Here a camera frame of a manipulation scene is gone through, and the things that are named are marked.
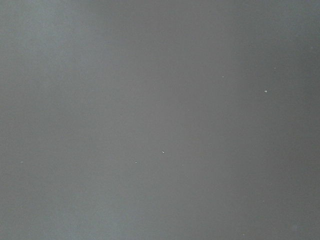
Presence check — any grey laptop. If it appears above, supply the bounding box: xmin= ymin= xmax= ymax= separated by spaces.
xmin=0 ymin=0 xmax=320 ymax=240

